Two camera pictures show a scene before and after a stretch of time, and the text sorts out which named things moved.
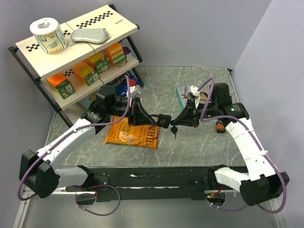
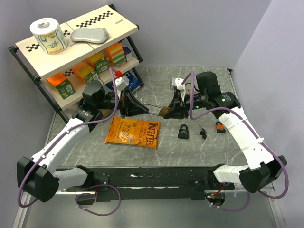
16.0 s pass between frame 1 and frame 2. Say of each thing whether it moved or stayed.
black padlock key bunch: moved
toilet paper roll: stayed
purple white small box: stayed
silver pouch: stayed
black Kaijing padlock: moved
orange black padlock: stayed
